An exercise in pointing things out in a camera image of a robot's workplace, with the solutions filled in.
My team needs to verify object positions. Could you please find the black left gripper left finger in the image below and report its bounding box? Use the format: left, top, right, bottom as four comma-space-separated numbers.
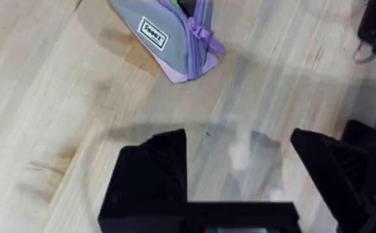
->
98, 128, 188, 233

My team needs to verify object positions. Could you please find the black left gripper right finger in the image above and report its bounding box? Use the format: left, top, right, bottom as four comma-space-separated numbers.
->
290, 128, 376, 233

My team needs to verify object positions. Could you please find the grey and purple zip bag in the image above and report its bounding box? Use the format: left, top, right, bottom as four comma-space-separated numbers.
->
109, 0, 227, 84

